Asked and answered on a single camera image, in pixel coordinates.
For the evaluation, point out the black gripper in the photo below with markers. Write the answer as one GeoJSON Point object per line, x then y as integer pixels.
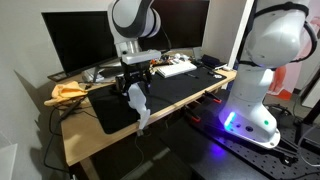
{"type": "Point", "coordinates": [135, 71]}

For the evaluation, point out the white spray bottle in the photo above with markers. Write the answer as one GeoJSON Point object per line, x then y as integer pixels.
{"type": "Point", "coordinates": [138, 100]}

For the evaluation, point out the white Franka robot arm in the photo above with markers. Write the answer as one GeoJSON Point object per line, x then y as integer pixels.
{"type": "Point", "coordinates": [253, 96]}

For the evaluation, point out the black pouch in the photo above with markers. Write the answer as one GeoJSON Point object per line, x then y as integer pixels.
{"type": "Point", "coordinates": [110, 71]}

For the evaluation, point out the black desk mat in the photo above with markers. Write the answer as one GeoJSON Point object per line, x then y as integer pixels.
{"type": "Point", "coordinates": [176, 88]}

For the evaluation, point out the small colourful parts pile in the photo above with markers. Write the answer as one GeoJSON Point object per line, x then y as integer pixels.
{"type": "Point", "coordinates": [170, 59]}

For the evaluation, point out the white keyboard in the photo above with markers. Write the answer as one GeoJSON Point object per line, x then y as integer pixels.
{"type": "Point", "coordinates": [176, 69]}

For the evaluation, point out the silver laptop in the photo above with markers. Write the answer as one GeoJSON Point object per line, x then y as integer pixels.
{"type": "Point", "coordinates": [90, 76]}

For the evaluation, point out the black pen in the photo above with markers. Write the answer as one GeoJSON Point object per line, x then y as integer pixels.
{"type": "Point", "coordinates": [192, 76]}

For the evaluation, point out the black orange clamp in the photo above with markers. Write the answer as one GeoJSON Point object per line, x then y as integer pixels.
{"type": "Point", "coordinates": [213, 96]}
{"type": "Point", "coordinates": [192, 114]}

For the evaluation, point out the orange cloth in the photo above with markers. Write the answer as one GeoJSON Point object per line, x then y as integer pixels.
{"type": "Point", "coordinates": [66, 91]}

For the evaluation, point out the black power adapter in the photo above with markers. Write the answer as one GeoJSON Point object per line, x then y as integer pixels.
{"type": "Point", "coordinates": [70, 109]}

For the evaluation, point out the black wide monitor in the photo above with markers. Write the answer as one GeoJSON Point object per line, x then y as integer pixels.
{"type": "Point", "coordinates": [80, 40]}

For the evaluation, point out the black tall monitor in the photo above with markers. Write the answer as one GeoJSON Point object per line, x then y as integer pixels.
{"type": "Point", "coordinates": [186, 23]}

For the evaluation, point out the small silver object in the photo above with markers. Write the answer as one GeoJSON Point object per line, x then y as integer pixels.
{"type": "Point", "coordinates": [218, 76]}

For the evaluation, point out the small white object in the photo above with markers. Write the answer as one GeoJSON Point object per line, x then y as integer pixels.
{"type": "Point", "coordinates": [228, 68]}

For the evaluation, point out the white vertical beam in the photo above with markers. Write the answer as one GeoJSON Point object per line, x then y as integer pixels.
{"type": "Point", "coordinates": [239, 33]}

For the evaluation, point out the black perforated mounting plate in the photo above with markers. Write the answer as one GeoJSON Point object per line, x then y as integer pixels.
{"type": "Point", "coordinates": [260, 160]}

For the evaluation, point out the red white sign board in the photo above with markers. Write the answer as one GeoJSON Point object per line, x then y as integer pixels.
{"type": "Point", "coordinates": [283, 83]}

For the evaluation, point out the white translucent box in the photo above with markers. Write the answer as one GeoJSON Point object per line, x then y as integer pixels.
{"type": "Point", "coordinates": [6, 163]}

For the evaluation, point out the black tripod stand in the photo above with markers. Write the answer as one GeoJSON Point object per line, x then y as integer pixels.
{"type": "Point", "coordinates": [308, 113]}

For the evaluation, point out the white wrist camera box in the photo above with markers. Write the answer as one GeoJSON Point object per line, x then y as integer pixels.
{"type": "Point", "coordinates": [140, 57]}

